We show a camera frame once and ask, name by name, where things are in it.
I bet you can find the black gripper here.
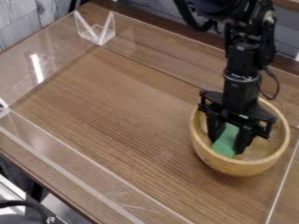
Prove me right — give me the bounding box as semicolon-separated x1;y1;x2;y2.
198;71;276;154

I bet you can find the green rectangular block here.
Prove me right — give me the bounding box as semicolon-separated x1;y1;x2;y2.
211;123;248;158

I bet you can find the brown wooden bowl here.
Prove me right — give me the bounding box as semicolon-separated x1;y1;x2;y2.
190;99;291;177

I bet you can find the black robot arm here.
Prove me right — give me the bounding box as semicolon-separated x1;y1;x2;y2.
174;0;276;154

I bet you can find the clear acrylic corner bracket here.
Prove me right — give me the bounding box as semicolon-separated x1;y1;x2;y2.
73;10;116;46

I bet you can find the clear acrylic tray wall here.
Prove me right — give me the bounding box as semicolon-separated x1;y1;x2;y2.
0;108;194;224

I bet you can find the black metal bracket with screw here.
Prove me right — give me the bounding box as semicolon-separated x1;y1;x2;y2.
24;194;68;224

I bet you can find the black cable lower left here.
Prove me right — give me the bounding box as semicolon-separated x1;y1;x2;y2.
0;199;52;224

